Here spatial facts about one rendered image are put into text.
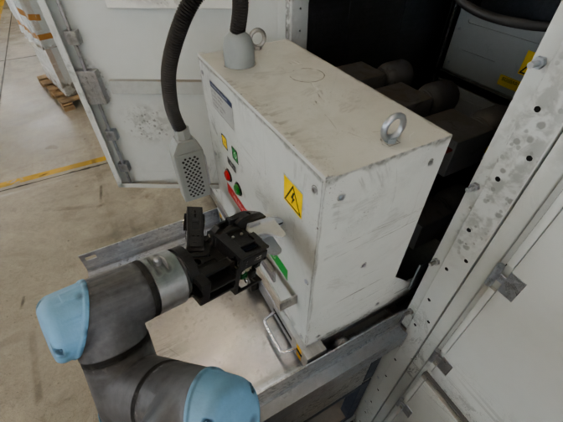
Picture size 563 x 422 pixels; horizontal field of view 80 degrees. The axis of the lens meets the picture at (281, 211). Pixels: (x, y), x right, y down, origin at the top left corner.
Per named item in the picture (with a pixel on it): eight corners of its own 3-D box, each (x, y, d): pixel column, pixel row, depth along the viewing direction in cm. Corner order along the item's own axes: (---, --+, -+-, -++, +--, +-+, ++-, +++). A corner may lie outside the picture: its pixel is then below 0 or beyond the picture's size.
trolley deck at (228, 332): (134, 510, 64) (123, 506, 60) (94, 274, 103) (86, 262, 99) (401, 344, 87) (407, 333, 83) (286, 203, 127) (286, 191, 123)
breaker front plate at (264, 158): (301, 351, 74) (317, 182, 41) (220, 216, 105) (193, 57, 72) (306, 348, 75) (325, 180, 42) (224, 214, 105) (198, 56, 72)
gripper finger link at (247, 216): (263, 233, 56) (221, 250, 51) (256, 227, 57) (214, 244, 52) (268, 209, 54) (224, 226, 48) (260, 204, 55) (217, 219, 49)
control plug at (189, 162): (185, 203, 88) (170, 146, 76) (180, 192, 91) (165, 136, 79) (214, 193, 90) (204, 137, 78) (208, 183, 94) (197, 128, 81)
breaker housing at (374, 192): (306, 351, 74) (327, 178, 41) (223, 213, 105) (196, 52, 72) (464, 263, 92) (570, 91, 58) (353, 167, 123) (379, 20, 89)
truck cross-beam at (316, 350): (306, 371, 75) (307, 360, 71) (219, 220, 110) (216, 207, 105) (324, 360, 77) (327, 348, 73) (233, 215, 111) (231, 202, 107)
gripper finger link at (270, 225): (301, 235, 57) (260, 255, 51) (276, 218, 60) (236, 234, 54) (305, 221, 56) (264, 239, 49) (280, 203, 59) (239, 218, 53)
